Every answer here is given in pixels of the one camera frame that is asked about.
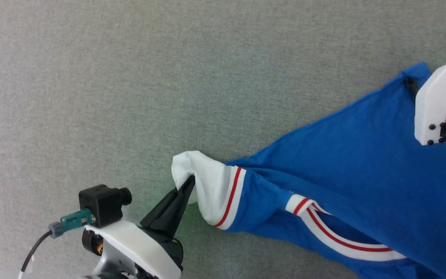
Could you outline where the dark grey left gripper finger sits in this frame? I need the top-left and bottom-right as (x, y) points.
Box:
(141, 176), (193, 233)
(165, 176), (196, 238)

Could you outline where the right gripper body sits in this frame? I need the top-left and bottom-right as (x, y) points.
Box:
(415, 57), (446, 171)

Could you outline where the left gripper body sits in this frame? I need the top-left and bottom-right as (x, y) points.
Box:
(82, 221), (185, 279)

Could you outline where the blue garment white red trim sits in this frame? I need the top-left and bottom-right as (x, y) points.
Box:
(172, 62), (446, 279)

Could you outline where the black cable with green connector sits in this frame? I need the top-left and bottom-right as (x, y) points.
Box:
(18, 209), (94, 279)

